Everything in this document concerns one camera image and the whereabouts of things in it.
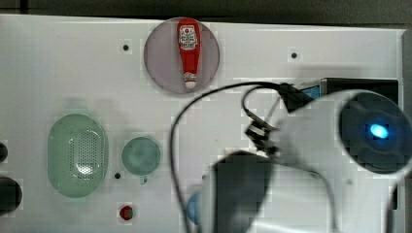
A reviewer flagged red ketchup bottle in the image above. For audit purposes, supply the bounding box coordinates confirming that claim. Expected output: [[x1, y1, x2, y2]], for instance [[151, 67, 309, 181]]
[[177, 17, 201, 89]]

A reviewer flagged green cup with handle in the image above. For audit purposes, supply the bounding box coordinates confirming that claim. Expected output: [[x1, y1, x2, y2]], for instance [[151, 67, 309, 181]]
[[121, 136, 162, 184]]

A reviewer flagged green oval colander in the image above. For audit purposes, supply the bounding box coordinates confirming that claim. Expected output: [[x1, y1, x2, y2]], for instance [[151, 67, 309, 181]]
[[47, 114, 108, 198]]

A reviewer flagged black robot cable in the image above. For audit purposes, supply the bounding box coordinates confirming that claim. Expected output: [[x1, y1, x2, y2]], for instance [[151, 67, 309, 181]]
[[169, 81, 292, 233]]

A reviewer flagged grey round plate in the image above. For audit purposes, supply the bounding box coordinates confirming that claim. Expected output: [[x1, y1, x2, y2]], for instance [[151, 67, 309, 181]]
[[144, 17, 220, 94]]

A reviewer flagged silver black toaster oven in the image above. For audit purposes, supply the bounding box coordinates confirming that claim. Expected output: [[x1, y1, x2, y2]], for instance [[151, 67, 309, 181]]
[[297, 78, 399, 104]]

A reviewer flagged blue cup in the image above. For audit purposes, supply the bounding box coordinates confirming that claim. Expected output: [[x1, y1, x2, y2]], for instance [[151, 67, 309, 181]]
[[187, 190, 202, 225]]

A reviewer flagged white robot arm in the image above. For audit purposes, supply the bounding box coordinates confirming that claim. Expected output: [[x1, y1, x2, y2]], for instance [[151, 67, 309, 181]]
[[200, 89, 411, 233]]

